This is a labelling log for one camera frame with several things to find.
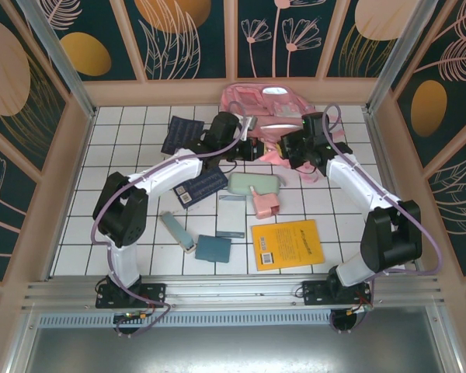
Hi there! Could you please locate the mint green pencil case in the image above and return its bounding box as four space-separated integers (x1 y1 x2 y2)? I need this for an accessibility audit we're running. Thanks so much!
228 173 287 195

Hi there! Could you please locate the pink backpack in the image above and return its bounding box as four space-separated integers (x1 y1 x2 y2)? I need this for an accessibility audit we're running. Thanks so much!
220 82 345 186

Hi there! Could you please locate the navy blue book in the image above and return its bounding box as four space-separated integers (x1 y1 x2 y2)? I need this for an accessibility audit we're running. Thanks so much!
172 169 229 211
161 115 205 159

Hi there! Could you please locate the small pink pouch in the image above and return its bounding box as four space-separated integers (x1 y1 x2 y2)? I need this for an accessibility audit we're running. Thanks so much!
249 185 280 218

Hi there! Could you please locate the light blue notebook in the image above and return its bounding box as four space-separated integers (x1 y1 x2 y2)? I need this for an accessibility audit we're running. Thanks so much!
215 195 246 239

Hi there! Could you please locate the yellow book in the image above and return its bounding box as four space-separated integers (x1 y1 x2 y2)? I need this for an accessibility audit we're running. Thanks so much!
250 219 325 272

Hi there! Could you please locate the teal notebook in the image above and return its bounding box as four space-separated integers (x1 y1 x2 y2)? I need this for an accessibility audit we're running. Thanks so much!
195 234 233 264

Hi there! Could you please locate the long teal pencil box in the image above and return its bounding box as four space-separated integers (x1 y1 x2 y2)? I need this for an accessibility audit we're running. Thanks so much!
158 211 197 253

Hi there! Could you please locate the grey metal sheet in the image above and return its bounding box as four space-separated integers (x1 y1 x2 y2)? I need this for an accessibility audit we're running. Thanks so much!
7 306 463 373

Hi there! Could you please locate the small circuit board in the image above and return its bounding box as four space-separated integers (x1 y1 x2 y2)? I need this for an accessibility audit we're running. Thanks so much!
112 310 151 324

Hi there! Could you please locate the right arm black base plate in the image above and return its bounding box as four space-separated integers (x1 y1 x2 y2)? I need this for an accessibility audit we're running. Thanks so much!
301 279 374 309

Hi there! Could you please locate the aluminium corner post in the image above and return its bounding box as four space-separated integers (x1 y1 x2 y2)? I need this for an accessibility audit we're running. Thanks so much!
367 0 440 113
15 0 99 118

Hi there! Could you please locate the aluminium mounting rail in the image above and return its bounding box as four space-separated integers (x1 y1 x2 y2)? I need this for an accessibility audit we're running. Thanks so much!
21 274 446 312

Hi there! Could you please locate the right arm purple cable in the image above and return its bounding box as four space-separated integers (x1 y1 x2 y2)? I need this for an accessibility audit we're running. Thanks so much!
321 101 443 335

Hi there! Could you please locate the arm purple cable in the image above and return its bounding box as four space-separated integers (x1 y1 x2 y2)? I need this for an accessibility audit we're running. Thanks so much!
89 101 257 337
321 101 443 335

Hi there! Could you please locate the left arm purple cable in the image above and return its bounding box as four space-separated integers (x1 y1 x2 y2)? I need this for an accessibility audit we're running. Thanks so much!
89 101 257 337

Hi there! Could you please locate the slotted grey cable duct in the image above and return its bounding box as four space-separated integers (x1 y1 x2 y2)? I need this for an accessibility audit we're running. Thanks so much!
37 312 337 328

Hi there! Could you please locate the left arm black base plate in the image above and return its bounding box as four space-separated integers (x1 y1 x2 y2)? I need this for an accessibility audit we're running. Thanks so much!
96 282 167 310

